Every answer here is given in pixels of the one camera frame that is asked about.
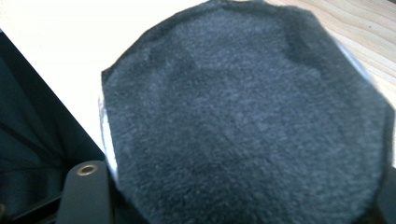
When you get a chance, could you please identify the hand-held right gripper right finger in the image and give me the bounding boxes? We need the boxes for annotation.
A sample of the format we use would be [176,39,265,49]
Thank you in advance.
[375,166,396,224]

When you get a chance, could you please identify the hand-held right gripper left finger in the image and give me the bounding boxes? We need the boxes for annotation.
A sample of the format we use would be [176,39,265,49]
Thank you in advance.
[55,160,115,224]

